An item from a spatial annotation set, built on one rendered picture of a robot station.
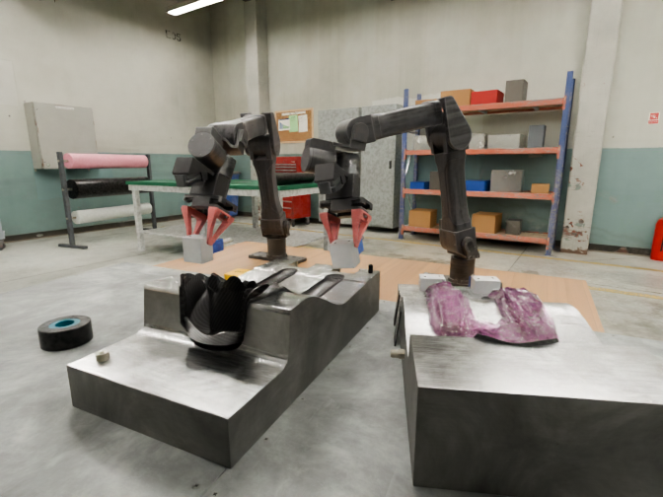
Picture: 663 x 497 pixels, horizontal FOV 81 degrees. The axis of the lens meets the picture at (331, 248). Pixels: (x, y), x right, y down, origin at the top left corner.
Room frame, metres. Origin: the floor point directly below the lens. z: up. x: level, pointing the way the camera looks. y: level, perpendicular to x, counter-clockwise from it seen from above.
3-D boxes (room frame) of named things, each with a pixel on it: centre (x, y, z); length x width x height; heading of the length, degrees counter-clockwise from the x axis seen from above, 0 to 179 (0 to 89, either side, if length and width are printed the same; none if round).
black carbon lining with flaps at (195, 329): (0.64, 0.10, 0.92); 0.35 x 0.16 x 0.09; 155
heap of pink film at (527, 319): (0.56, -0.24, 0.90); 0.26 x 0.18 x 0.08; 172
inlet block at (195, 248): (0.86, 0.27, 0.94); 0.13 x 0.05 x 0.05; 156
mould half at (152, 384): (0.63, 0.12, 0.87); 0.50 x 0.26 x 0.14; 155
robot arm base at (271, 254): (1.28, 0.18, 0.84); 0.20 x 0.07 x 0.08; 62
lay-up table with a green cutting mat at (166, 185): (4.85, 1.28, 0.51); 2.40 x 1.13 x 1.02; 61
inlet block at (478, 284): (0.82, -0.32, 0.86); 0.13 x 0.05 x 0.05; 172
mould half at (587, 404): (0.56, -0.24, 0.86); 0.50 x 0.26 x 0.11; 172
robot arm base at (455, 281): (1.00, -0.35, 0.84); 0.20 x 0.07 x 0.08; 62
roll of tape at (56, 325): (0.65, 0.48, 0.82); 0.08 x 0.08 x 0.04
